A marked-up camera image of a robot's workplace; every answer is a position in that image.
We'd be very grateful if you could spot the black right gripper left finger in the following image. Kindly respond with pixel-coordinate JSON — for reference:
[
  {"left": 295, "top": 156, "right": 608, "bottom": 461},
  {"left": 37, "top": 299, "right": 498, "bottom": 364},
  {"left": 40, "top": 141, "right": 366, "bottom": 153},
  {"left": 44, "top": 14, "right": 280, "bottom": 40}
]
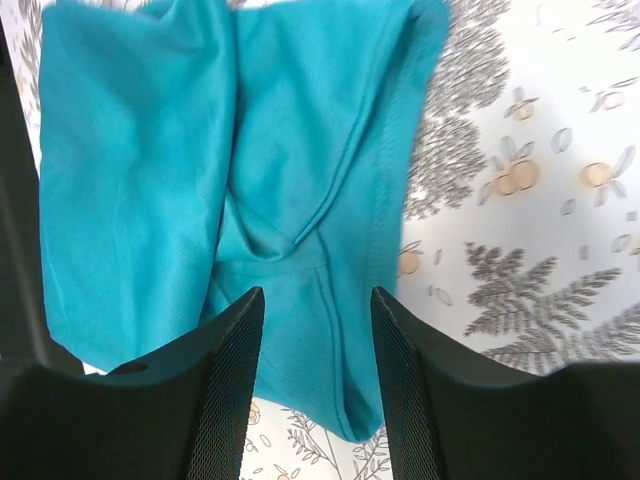
[{"left": 1, "top": 288, "right": 264, "bottom": 479}]

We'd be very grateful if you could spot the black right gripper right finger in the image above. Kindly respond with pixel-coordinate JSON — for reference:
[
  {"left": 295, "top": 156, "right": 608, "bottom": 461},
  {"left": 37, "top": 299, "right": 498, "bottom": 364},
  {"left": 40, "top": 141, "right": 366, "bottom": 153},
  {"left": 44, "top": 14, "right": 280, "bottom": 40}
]
[{"left": 371, "top": 287, "right": 639, "bottom": 479}]

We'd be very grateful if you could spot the teal t shirt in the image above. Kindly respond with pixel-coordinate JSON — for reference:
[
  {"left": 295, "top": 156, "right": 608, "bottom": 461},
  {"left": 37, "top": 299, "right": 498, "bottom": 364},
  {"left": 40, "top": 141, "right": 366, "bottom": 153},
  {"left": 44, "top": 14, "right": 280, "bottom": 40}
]
[{"left": 39, "top": 1, "right": 449, "bottom": 443}]

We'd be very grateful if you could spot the floral patterned table mat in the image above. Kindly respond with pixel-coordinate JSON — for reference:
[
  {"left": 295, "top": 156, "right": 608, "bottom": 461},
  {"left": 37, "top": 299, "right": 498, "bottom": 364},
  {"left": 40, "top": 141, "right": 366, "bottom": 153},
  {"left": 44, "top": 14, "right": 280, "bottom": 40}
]
[{"left": 0, "top": 0, "right": 640, "bottom": 480}]

